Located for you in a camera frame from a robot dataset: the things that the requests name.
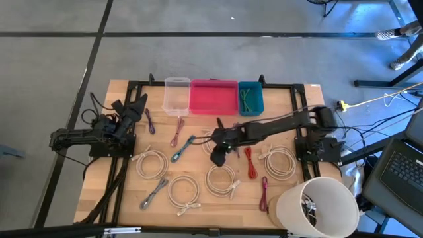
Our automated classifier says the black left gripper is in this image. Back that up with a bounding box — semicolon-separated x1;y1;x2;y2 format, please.
111;93;149;134

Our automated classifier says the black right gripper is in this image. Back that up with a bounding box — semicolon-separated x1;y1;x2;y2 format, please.
210;117;246;168

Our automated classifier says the red usb cable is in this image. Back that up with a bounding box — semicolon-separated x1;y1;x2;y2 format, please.
244;147;258;180

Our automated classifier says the maroon usb cable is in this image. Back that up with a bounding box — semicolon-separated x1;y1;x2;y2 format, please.
170;116;185;148

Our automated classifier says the clear plastic bin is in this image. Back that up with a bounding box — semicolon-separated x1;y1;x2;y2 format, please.
161;77;192;117

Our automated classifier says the pink plastic bin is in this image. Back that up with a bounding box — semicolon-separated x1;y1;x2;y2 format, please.
189;79;239;116

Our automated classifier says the teal plastic bin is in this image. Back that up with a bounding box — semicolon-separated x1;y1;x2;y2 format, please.
238;81;265;117

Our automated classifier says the white plastic bag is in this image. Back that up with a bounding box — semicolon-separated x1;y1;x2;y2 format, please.
340;148;364;198

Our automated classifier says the black floor fan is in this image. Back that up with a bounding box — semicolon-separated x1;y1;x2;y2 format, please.
307;0;340;17

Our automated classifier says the black laptop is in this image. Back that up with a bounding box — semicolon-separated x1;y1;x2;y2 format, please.
362;107;423;236

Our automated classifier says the person's shoe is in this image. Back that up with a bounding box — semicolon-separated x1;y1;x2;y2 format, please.
375;28;403;41
389;56;406;71

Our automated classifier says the person's leg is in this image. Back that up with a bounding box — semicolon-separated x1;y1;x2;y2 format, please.
399;20;423;37
401;42;423;63

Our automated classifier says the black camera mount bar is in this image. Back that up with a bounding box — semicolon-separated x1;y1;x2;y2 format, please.
0;223;423;238

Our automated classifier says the black desk frame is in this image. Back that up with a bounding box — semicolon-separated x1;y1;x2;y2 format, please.
354;0;423;89

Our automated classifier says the yellow extension cord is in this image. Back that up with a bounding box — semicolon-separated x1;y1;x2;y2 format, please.
346;81;423;108

